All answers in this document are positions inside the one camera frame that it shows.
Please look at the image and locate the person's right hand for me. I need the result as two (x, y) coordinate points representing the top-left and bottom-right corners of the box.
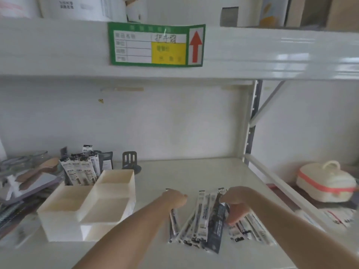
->
(220, 186), (254, 225)

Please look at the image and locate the white metal shelf upright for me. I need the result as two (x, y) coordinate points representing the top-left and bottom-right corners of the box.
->
(242, 80), (263, 166)

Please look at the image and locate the bunch of upright refill packets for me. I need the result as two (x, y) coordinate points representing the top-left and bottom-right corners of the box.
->
(59, 145), (104, 186)

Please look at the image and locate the wooden spoon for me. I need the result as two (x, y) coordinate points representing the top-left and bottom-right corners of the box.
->
(16, 157), (60, 185)

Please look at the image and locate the large white cardboard box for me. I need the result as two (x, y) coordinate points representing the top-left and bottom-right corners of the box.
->
(39, 0), (127, 22)

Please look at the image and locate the white slim refill packet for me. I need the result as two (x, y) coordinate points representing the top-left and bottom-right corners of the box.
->
(165, 188), (180, 243)

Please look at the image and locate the small white cardboard box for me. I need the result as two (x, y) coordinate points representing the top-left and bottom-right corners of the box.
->
(126, 0), (148, 23)

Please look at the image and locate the white divided organizer box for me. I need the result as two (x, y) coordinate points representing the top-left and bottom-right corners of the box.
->
(37, 169), (136, 242)

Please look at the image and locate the stack of printed booklets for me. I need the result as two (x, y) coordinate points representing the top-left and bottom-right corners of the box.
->
(0, 193), (61, 244)

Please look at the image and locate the white pot with pink band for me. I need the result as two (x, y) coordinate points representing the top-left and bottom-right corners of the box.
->
(296, 160), (358, 202)

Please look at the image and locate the clear glass bowl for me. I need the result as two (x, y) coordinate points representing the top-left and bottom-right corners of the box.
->
(0, 150), (49, 178)

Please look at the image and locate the white metal shelf beam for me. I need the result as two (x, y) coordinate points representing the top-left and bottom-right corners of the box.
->
(0, 17), (359, 82)

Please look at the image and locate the grey square box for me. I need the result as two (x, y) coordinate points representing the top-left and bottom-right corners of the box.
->
(220, 7), (239, 27)

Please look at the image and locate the white and yellow carton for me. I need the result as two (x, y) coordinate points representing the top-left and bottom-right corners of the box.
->
(259, 0), (290, 27)

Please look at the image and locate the black hanging packet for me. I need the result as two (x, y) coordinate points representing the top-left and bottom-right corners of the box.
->
(102, 151), (113, 171)

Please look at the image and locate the person's left forearm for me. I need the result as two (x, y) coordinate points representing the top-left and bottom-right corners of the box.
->
(72, 197), (172, 269)

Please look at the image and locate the green shelf label card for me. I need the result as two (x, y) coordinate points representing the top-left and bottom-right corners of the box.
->
(108, 22), (206, 67)

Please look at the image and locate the pile of white refill packets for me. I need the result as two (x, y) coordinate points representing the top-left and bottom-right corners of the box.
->
(168, 188), (277, 251)

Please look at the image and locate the grey diagonal shelf brace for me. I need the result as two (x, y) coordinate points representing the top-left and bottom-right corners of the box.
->
(249, 81), (287, 128)

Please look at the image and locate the brown cardboard box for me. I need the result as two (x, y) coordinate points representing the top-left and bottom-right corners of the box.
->
(326, 0), (359, 32)
(286, 0), (332, 28)

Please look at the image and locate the person's left hand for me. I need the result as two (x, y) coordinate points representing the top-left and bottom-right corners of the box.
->
(161, 189), (188, 210)

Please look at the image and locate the white paper with red print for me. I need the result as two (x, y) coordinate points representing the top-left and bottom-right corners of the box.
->
(297, 206), (358, 228)

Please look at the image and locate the dark blue refill packet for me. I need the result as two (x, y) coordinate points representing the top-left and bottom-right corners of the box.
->
(204, 198), (230, 254)

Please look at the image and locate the grey flat tray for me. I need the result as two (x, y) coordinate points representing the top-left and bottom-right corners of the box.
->
(0, 172), (64, 205)

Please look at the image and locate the white metal side rail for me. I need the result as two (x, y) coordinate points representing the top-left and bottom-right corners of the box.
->
(243, 154), (359, 251)

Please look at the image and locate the pale pink bag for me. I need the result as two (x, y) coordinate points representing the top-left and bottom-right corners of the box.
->
(0, 0), (43, 19)

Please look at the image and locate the person's right forearm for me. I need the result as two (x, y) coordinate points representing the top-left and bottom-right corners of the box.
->
(247, 190), (359, 269)

